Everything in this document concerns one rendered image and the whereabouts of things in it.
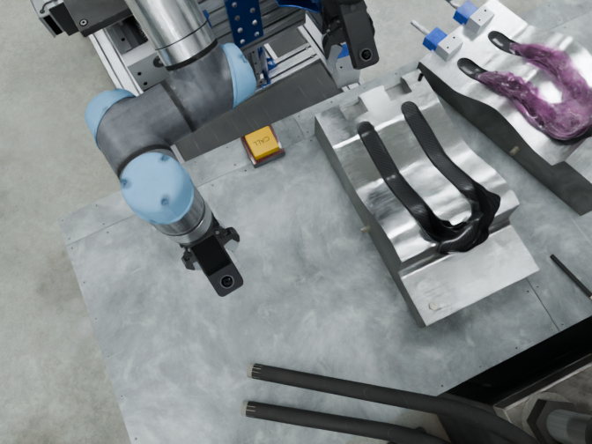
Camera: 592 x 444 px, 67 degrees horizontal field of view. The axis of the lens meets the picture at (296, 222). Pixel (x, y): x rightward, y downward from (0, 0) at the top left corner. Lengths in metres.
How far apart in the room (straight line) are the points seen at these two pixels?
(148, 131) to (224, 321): 0.51
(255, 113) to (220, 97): 1.21
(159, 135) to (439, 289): 0.62
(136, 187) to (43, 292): 1.57
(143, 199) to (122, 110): 0.13
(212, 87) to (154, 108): 0.08
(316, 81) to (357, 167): 0.95
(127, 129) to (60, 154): 1.65
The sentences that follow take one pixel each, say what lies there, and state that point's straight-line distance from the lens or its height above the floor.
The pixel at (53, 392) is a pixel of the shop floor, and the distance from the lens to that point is 2.03.
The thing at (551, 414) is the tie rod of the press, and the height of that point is 0.83.
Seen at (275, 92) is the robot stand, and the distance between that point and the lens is 1.85.
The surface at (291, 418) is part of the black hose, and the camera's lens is 0.93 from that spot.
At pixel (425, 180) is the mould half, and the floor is 0.90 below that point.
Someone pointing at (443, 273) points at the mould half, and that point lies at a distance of 0.96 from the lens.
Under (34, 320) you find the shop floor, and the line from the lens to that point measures 2.08.
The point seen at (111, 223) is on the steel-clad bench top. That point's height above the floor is 0.80.
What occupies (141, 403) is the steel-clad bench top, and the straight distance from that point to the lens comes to 1.04.
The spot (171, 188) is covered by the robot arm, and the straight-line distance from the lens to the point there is 0.52.
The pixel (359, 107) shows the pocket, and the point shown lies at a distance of 1.06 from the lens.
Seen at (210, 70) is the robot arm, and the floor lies 1.29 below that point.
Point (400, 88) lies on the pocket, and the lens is 1.10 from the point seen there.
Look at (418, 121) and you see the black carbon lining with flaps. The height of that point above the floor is 0.88.
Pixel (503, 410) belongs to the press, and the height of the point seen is 0.78.
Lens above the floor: 1.77
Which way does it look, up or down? 74 degrees down
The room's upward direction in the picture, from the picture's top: 7 degrees counter-clockwise
